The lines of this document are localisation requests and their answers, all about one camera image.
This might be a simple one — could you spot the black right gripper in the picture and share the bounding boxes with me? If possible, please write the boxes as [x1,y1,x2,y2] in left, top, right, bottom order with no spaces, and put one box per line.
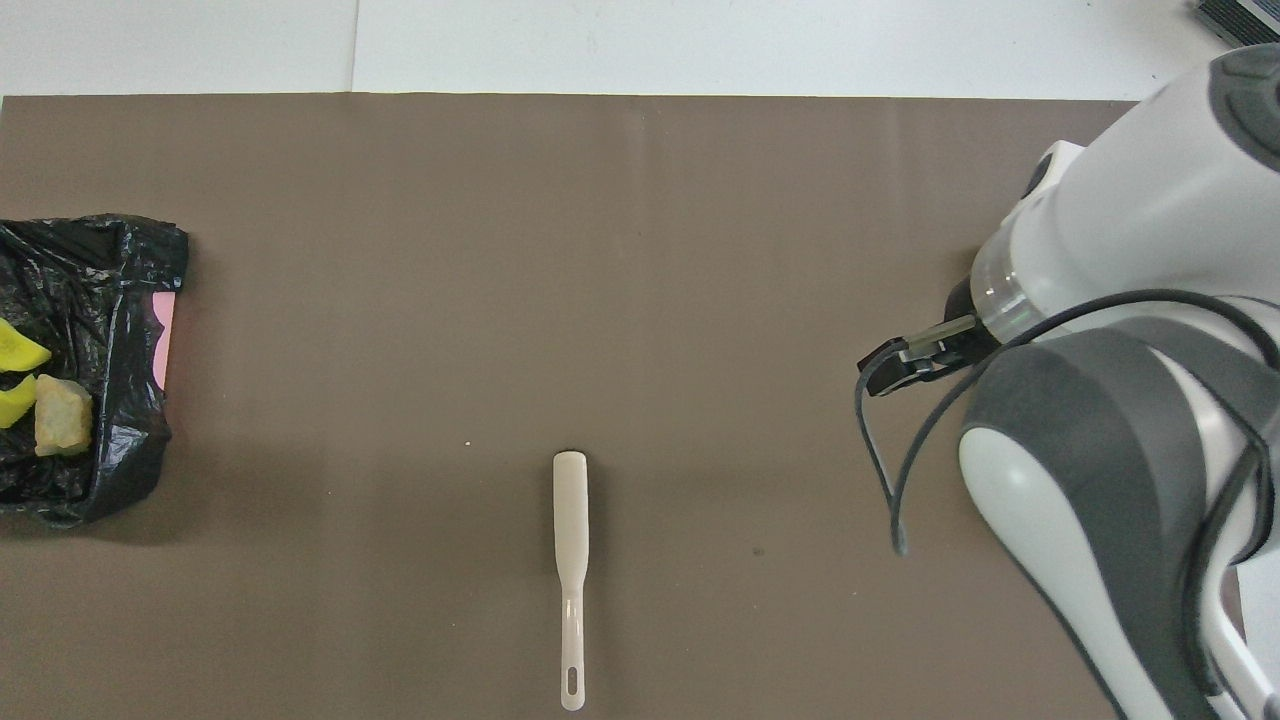
[945,275,1002,363]

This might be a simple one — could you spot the beige hand brush black bristles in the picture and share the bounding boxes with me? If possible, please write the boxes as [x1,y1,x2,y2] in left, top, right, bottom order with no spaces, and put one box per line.
[553,451,589,712]

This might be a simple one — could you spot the orange striped croissant piece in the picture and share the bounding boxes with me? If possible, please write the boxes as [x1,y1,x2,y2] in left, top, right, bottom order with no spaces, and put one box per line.
[35,375,94,458]

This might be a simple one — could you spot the notched yellow sponge piece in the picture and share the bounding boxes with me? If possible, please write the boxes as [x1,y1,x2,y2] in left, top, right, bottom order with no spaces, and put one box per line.
[0,318,53,374]

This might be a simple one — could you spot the black trash bag pink bin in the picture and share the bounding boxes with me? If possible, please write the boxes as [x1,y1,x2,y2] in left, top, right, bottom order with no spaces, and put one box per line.
[0,213,190,529]

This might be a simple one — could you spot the dark ribbed device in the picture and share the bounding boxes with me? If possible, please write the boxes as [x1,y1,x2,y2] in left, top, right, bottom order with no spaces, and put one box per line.
[1195,0,1280,47]

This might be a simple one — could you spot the brown table mat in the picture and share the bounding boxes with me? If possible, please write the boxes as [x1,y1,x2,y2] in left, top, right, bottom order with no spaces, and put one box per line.
[0,93,1246,720]

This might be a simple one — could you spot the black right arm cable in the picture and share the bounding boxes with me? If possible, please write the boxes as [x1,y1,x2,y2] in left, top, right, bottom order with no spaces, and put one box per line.
[855,290,1280,701]

